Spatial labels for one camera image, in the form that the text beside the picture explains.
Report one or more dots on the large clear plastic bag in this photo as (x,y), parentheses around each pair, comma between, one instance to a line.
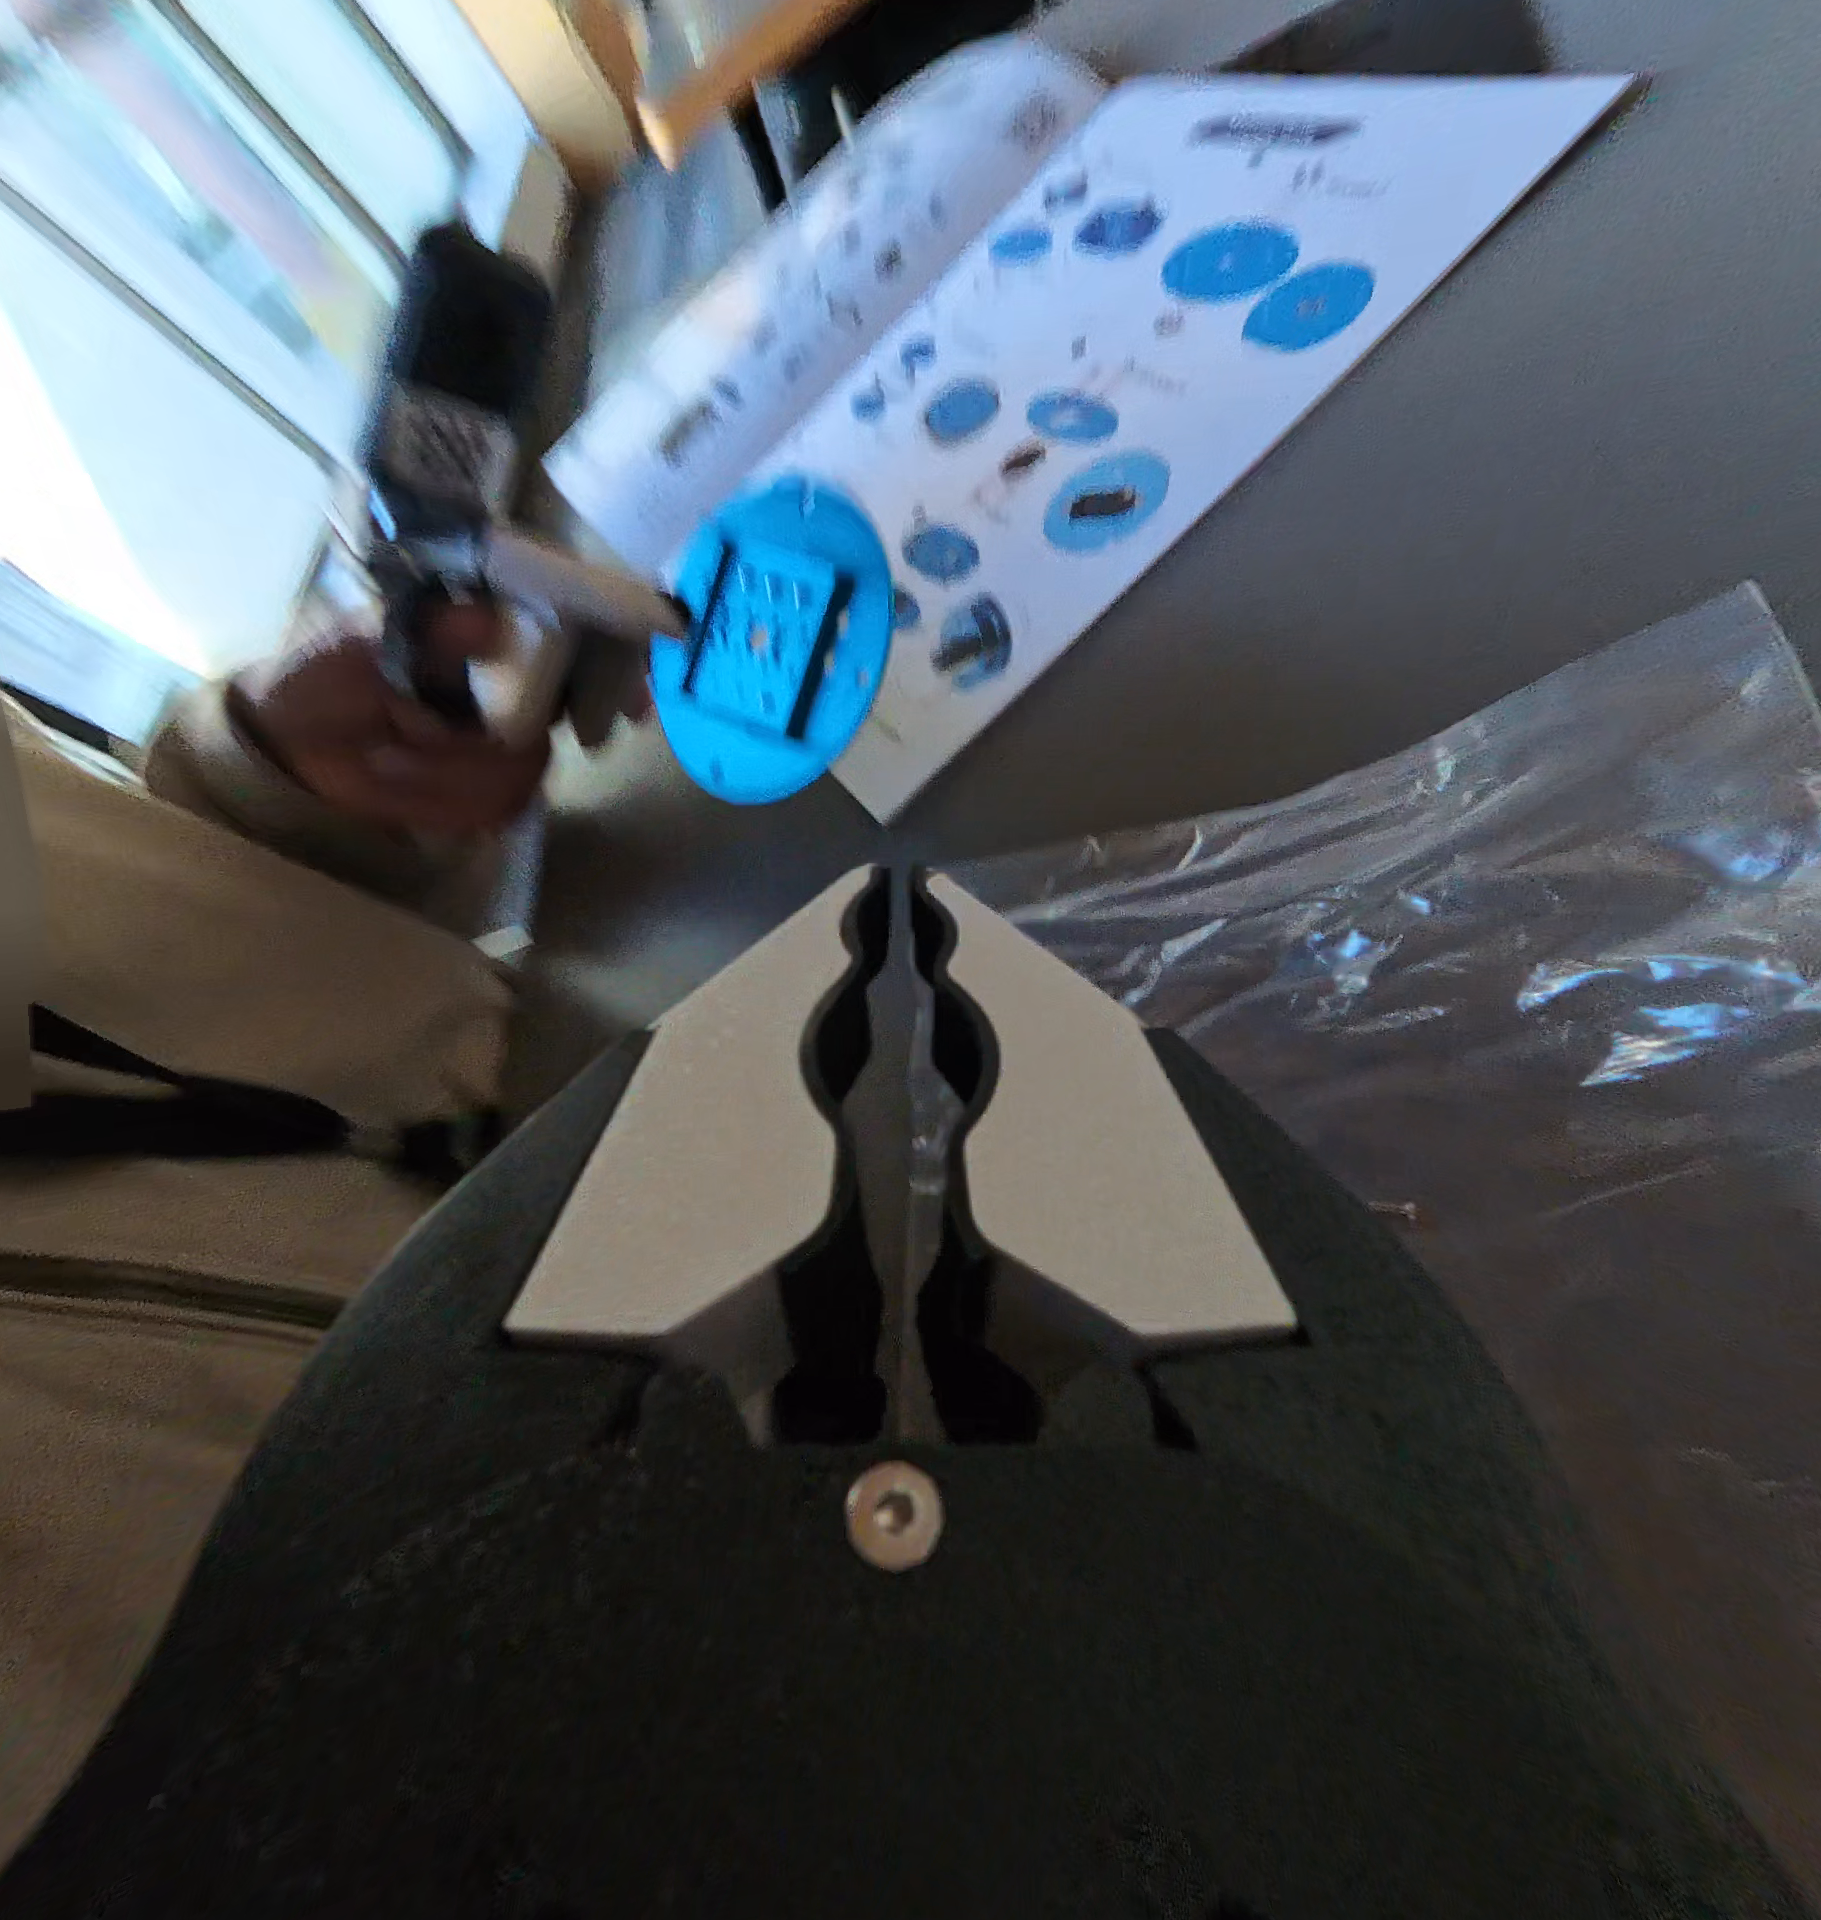
(1452,930)

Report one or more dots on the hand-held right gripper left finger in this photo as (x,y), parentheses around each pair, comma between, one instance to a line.
(671,1186)

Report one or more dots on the person's left hand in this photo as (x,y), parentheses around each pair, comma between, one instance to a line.
(387,765)

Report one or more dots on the white instruction sheet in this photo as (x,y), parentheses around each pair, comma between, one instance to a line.
(1452,180)

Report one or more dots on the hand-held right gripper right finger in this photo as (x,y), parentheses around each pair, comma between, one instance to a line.
(1121,1186)

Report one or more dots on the large window with beige blind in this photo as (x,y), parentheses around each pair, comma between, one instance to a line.
(102,375)

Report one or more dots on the blue round metal disc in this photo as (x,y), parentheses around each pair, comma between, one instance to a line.
(767,765)

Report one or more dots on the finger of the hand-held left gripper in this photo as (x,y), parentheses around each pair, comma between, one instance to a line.
(582,587)

